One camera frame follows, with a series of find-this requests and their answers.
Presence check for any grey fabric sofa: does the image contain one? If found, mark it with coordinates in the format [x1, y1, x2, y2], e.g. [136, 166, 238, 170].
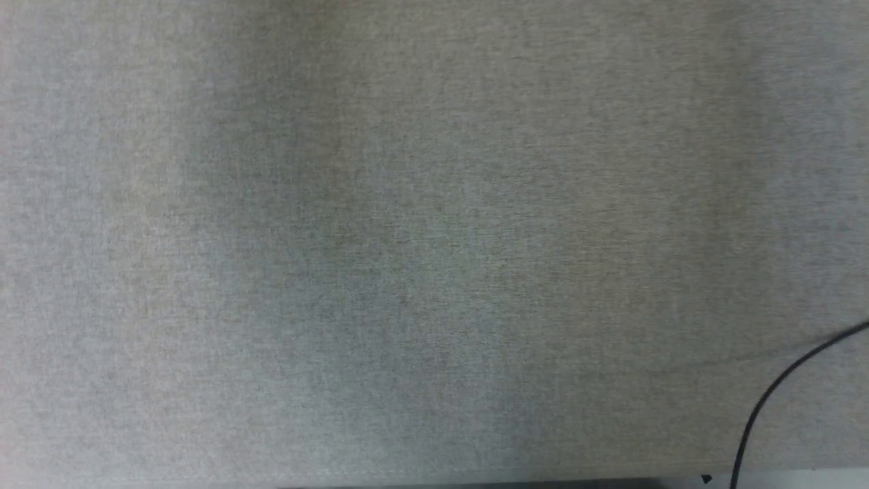
[0, 0, 869, 484]

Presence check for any thin black cable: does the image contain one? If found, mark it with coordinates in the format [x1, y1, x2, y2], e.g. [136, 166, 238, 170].
[729, 319, 869, 489]

